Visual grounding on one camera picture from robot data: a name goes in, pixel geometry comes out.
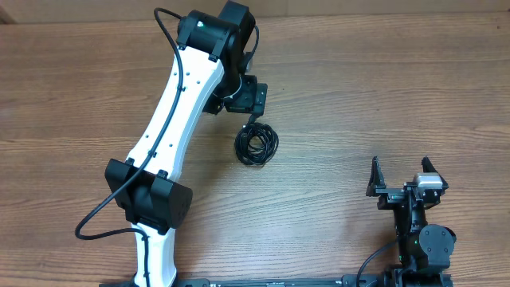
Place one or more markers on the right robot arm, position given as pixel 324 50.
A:
pixel 424 249

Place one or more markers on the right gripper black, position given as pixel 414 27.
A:
pixel 401 192

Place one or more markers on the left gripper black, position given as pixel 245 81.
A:
pixel 250 100

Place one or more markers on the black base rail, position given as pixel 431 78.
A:
pixel 348 280

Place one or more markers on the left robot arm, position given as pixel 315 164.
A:
pixel 209 74

